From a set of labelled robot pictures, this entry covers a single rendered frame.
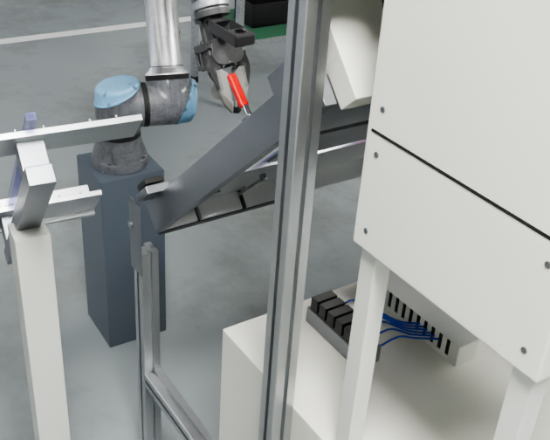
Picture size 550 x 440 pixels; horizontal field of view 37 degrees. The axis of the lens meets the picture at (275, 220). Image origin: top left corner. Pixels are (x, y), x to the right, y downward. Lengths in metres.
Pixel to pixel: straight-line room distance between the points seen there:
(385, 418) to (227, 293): 1.35
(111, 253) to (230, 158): 0.99
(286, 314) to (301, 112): 0.33
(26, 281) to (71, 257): 1.40
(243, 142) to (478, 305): 0.51
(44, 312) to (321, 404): 0.51
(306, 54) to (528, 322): 0.42
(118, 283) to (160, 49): 0.66
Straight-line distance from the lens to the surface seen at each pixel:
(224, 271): 2.77
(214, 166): 1.39
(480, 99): 0.87
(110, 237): 2.24
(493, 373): 1.53
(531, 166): 0.84
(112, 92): 2.11
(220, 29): 1.68
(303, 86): 1.05
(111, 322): 2.41
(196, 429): 1.77
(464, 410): 1.44
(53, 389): 1.62
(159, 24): 2.17
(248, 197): 1.79
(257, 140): 1.24
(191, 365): 2.39
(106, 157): 2.18
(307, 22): 1.02
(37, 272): 1.46
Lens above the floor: 1.58
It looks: 31 degrees down
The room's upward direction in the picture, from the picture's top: 4 degrees clockwise
